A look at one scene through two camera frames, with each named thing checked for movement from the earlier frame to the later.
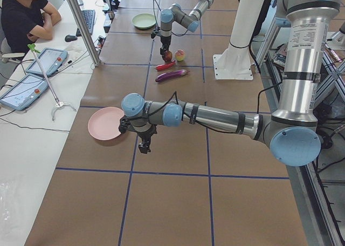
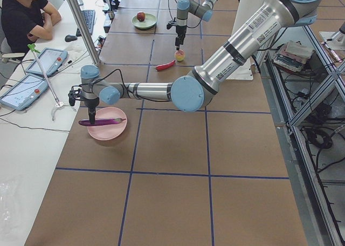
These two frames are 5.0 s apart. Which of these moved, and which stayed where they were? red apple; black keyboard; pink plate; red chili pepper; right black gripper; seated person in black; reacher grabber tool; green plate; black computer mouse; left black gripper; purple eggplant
Moved: red apple; left black gripper; purple eggplant; right black gripper
Stayed: red chili pepper; black keyboard; black computer mouse; pink plate; reacher grabber tool; green plate; seated person in black
